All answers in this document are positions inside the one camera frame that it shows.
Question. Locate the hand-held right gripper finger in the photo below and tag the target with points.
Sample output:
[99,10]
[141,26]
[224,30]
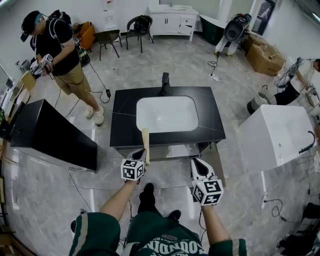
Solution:
[208,173]
[195,171]

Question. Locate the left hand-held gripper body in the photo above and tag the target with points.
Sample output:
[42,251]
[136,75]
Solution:
[132,170]

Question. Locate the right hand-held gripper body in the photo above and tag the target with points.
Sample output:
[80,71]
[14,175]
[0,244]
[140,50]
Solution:
[207,192]

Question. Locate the vanity cabinet door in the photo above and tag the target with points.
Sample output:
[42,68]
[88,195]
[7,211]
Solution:
[220,170]

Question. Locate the person's left forearm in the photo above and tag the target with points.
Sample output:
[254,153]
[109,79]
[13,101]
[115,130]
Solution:
[117,200]

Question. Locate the person's right forearm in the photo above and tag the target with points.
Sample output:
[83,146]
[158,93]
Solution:
[215,225]

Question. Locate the white sink basin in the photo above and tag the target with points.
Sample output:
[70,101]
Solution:
[167,112]

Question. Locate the person's left black shoe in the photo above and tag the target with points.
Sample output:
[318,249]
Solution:
[149,188]

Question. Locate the person's black shoe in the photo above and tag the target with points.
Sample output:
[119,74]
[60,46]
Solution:
[149,188]
[175,214]

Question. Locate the person's black trousers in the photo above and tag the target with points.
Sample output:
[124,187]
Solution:
[147,202]

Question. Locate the person's right black shoe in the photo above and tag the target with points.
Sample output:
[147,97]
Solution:
[175,214]

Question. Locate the white power strip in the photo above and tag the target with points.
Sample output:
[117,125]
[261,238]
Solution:
[216,77]
[264,202]

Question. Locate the black power adapter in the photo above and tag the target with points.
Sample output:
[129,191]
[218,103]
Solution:
[108,93]

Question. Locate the white bathtub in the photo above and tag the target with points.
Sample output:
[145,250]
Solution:
[275,135]

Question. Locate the white round device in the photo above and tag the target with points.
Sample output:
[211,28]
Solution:
[73,226]

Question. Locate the grey ribbed basket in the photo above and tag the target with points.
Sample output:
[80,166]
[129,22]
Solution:
[262,100]

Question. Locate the black bathtub faucet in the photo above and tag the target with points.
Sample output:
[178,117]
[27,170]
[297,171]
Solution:
[306,149]

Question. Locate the dark metal chair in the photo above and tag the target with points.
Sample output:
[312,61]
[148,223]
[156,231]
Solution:
[135,35]
[107,36]

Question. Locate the orange sofa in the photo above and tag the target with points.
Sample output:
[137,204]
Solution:
[86,35]

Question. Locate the cardboard box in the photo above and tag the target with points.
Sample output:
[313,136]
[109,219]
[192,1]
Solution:
[265,57]

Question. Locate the black bag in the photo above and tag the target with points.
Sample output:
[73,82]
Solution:
[142,23]

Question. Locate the white vanity cabinet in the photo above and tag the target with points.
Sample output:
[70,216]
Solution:
[165,22]

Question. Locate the dark green bathtub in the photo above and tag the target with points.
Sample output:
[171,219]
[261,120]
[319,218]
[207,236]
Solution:
[212,32]

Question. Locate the dark framed picture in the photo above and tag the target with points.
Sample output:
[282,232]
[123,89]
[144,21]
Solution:
[266,15]

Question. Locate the black pedestal cabinet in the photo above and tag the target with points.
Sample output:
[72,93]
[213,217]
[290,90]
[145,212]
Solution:
[50,130]

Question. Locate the white wall-mounted box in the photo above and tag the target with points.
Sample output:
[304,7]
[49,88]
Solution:
[107,5]

